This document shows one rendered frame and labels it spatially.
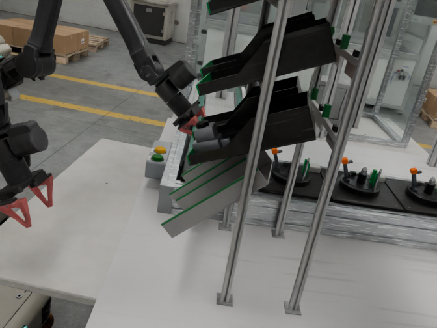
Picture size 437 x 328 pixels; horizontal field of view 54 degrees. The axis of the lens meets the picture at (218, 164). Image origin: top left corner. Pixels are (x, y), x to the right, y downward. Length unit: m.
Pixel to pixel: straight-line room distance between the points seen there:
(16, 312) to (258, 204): 1.05
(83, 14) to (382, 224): 9.37
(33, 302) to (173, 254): 0.87
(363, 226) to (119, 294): 0.80
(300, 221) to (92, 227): 0.64
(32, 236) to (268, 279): 0.65
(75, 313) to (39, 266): 1.12
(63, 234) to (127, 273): 0.24
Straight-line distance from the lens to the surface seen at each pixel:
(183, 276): 1.14
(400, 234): 1.52
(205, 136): 0.96
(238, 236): 0.97
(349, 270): 1.33
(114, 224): 1.32
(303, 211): 1.40
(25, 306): 1.92
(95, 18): 10.22
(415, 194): 1.63
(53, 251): 1.22
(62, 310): 2.29
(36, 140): 1.01
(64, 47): 6.67
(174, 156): 1.55
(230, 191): 0.95
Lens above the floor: 1.59
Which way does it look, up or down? 24 degrees down
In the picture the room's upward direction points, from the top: 9 degrees clockwise
